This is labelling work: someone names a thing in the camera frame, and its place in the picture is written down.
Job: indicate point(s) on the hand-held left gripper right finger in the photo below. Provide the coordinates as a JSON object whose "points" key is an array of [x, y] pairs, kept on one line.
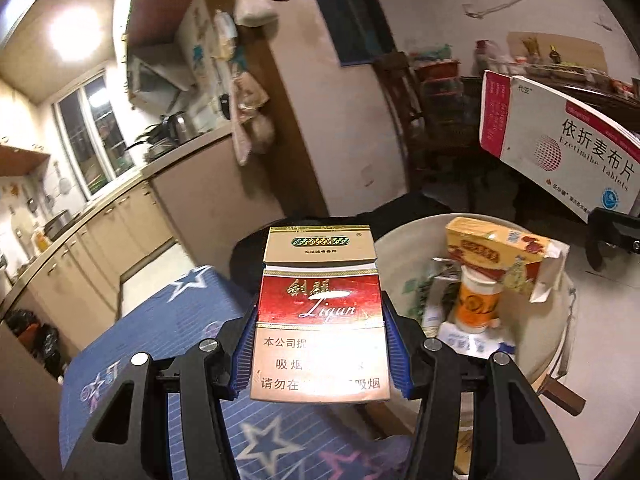
{"points": [[397, 347]]}

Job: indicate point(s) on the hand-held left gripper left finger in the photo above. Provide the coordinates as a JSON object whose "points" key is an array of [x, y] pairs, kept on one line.
{"points": [[245, 355]]}

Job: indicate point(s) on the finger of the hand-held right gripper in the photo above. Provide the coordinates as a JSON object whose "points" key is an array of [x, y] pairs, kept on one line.
{"points": [[615, 232]]}

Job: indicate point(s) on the green patterned wrapper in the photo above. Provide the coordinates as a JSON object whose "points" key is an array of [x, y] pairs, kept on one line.
{"points": [[417, 295]]}

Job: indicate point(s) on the white plastic wipes package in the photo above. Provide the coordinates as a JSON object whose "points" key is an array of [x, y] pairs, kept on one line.
{"points": [[465, 342]]}

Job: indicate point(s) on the grey white plastic package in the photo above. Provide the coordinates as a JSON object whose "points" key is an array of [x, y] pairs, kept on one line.
{"points": [[441, 290]]}

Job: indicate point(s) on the red and gold cigarette pack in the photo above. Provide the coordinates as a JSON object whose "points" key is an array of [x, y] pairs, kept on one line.
{"points": [[315, 305]]}

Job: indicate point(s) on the orange paper cup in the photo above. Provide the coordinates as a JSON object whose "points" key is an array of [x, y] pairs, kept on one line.
{"points": [[475, 305]]}

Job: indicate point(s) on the white plastic bucket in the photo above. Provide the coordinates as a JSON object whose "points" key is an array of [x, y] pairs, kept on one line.
{"points": [[400, 255]]}

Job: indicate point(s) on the white medicine box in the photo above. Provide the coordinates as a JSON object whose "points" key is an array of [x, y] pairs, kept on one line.
{"points": [[565, 145]]}

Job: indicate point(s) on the red and yellow snack box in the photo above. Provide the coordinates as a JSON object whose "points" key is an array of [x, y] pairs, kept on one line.
{"points": [[480, 250]]}

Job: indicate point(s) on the black trash bags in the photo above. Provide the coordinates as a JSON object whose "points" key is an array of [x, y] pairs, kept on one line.
{"points": [[35, 345]]}

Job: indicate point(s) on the black cloth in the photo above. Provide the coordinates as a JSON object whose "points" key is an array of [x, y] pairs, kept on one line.
{"points": [[400, 210]]}

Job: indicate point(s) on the dark cluttered table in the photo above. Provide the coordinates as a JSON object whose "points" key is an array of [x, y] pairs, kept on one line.
{"points": [[575, 95]]}

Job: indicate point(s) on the beige kitchen base cabinets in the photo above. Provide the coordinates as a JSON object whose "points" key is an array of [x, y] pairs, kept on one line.
{"points": [[200, 195]]}

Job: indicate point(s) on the brown wooden block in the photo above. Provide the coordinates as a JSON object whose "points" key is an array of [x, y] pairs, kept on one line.
{"points": [[565, 395]]}

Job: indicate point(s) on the brown cardboard box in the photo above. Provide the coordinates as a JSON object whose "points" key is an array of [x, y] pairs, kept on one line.
{"points": [[560, 50]]}

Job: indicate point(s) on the red storage rack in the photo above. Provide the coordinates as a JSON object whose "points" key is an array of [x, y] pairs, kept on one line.
{"points": [[440, 80]]}

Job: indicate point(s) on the black wok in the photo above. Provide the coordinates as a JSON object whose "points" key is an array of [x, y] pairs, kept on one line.
{"points": [[150, 142]]}

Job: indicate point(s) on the yellow oil bottle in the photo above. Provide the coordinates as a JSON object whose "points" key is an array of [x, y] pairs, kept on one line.
{"points": [[40, 242]]}

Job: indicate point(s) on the hanging pink cloth bags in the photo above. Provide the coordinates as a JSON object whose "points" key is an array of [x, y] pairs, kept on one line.
{"points": [[247, 120]]}

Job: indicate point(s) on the steel kettle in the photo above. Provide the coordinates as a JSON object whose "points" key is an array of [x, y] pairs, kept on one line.
{"points": [[181, 127]]}

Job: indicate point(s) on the dark wooden chair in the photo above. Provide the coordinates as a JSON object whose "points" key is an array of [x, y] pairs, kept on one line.
{"points": [[400, 110]]}

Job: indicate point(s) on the kitchen window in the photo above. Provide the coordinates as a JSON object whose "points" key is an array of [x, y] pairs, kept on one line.
{"points": [[95, 135]]}

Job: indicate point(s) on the steel range hood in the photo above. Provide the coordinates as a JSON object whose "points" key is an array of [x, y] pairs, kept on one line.
{"points": [[155, 82]]}

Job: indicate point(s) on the wooden upper cabinet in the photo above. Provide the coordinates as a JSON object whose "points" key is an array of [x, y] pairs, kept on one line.
{"points": [[160, 0], [22, 160]]}

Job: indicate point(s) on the hanging clear plastic bags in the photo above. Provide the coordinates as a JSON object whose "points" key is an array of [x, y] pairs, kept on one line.
{"points": [[226, 35]]}

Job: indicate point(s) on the dark blue curtain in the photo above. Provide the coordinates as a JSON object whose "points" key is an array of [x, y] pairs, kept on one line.
{"points": [[350, 10]]}

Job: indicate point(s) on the hanging white plastic bag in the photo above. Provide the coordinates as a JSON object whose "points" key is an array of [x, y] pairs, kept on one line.
{"points": [[255, 7]]}

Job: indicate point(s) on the round ceiling lamp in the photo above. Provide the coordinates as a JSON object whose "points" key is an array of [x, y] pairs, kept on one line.
{"points": [[75, 32]]}

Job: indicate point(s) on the brown wooden door frame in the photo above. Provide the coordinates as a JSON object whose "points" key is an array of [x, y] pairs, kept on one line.
{"points": [[290, 110]]}

